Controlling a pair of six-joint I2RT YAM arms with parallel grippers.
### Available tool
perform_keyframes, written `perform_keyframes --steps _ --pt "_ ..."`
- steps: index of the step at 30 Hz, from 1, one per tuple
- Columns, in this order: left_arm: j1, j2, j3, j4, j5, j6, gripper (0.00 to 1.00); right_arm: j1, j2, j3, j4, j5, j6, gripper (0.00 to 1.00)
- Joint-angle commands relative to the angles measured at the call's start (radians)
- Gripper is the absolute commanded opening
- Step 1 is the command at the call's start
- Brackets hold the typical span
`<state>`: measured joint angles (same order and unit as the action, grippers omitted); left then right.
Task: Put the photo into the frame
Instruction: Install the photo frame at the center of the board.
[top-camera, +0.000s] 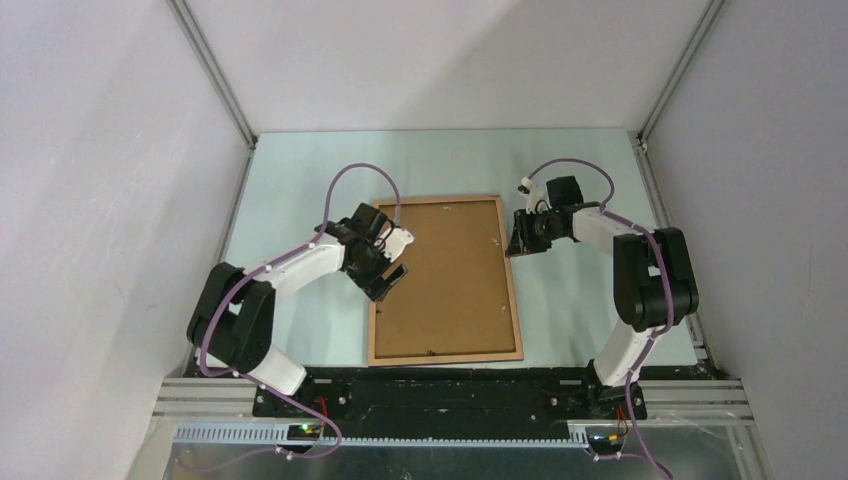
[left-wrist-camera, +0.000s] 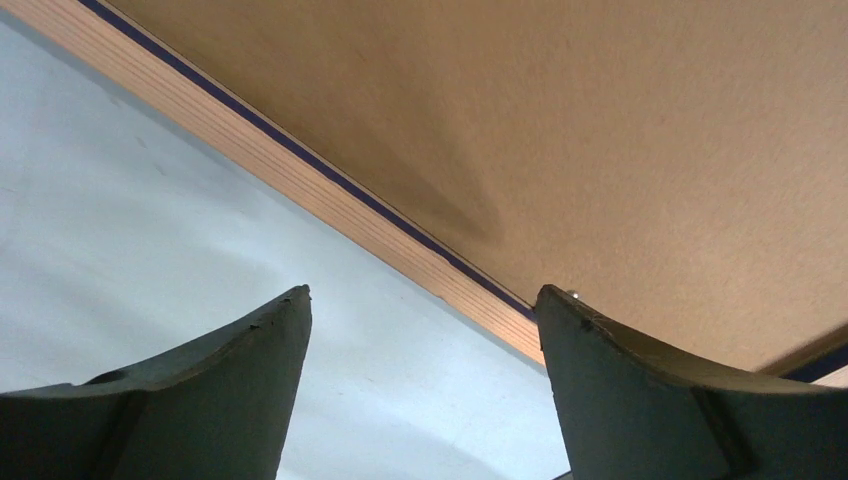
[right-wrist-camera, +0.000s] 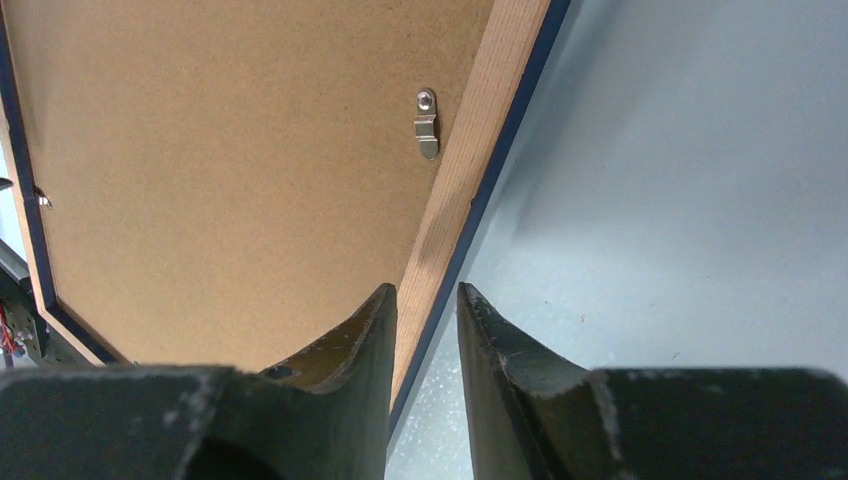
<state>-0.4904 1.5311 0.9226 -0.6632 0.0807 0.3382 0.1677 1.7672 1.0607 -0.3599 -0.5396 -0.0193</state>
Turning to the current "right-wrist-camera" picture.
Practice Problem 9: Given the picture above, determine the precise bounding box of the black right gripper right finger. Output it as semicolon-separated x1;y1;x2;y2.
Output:
457;283;847;479

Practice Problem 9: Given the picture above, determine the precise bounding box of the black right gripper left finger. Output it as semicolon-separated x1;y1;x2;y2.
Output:
1;284;397;479

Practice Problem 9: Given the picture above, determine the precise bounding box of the brown cardboard backing board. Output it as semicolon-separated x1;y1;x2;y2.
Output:
3;0;497;374

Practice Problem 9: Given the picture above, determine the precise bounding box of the wooden picture frame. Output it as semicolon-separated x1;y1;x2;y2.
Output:
0;0;572;435

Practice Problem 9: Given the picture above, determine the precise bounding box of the silver metal turn clip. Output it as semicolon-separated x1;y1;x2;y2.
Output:
414;88;440;160

